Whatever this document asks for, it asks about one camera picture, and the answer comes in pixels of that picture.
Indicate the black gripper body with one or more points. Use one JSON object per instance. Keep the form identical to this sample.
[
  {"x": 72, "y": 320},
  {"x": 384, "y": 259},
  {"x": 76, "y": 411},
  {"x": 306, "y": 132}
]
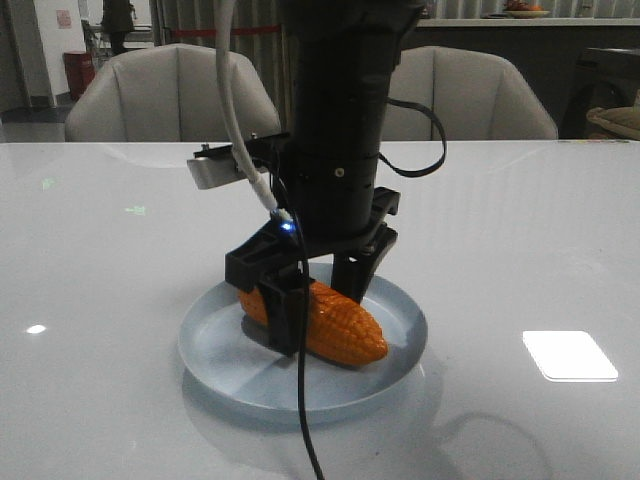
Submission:
[{"x": 338, "y": 205}]

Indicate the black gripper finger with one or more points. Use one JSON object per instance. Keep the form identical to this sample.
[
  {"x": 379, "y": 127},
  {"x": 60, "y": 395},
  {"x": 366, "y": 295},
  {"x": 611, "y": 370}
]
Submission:
[
  {"x": 353, "y": 269},
  {"x": 286, "y": 296}
]

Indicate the orange toy corn cob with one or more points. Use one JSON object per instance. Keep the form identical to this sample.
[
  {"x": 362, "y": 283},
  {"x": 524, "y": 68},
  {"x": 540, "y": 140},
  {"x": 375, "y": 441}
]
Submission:
[{"x": 338, "y": 329}]

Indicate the light blue round plate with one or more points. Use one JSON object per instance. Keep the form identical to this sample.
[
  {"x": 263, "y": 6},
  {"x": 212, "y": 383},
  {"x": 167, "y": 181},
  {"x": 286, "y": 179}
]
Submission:
[{"x": 227, "y": 354}]

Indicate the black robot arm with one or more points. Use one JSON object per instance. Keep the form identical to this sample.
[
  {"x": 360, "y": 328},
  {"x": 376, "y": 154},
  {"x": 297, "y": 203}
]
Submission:
[{"x": 347, "y": 51}]

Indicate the right grey upholstered chair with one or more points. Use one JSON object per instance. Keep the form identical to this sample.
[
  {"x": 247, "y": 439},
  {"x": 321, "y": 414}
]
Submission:
[{"x": 475, "y": 95}]

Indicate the grey upholstered chair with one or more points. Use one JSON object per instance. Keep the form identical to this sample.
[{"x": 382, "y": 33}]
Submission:
[
  {"x": 160, "y": 94},
  {"x": 475, "y": 95}
]

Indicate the left grey upholstered chair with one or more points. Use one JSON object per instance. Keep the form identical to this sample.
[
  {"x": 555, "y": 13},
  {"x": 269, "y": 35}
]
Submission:
[{"x": 160, "y": 94}]

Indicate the red barrier belt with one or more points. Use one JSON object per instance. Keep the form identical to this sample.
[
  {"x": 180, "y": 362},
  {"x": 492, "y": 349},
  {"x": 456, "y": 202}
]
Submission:
[{"x": 211, "y": 33}]

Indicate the dark grey counter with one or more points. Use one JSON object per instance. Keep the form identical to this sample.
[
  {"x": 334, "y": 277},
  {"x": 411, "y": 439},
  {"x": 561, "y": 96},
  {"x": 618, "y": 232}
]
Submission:
[{"x": 544, "y": 50}]

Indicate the fruit bowl on counter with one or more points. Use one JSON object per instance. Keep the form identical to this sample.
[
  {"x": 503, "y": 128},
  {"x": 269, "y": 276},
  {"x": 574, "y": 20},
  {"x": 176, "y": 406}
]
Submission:
[{"x": 523, "y": 10}]

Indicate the person in background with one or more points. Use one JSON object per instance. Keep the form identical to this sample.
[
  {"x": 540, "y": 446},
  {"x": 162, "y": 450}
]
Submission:
[{"x": 117, "y": 23}]

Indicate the red bin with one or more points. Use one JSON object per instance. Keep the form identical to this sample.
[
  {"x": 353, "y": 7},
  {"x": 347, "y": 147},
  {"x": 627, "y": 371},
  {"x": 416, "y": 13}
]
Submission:
[{"x": 79, "y": 70}]

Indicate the dark wooden armchair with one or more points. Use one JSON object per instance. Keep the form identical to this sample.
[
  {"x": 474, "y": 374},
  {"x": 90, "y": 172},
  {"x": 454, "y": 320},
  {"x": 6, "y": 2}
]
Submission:
[{"x": 606, "y": 78}]

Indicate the beige cushion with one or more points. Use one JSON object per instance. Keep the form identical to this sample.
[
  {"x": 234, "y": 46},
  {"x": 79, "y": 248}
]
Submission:
[{"x": 622, "y": 121}]

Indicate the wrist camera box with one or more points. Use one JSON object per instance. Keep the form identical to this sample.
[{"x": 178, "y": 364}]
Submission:
[{"x": 212, "y": 167}]

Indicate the pink wall poster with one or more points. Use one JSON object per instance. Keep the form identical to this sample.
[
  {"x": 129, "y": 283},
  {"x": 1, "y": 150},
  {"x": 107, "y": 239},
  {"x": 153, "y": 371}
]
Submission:
[{"x": 63, "y": 18}]

